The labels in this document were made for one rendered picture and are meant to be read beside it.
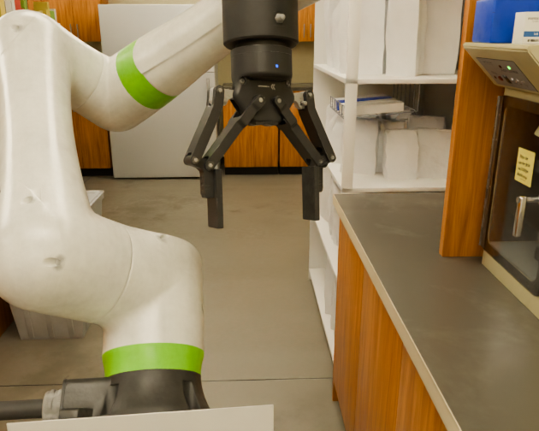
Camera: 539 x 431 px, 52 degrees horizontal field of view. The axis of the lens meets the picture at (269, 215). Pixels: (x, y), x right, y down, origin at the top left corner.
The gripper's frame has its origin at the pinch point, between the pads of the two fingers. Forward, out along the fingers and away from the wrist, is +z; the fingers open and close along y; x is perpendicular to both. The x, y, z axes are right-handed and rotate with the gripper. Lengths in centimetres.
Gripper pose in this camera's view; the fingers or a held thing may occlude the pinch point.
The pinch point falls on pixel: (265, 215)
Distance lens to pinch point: 69.1
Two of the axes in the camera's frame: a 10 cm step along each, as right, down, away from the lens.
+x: 4.8, 0.6, -8.7
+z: 0.3, 10.0, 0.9
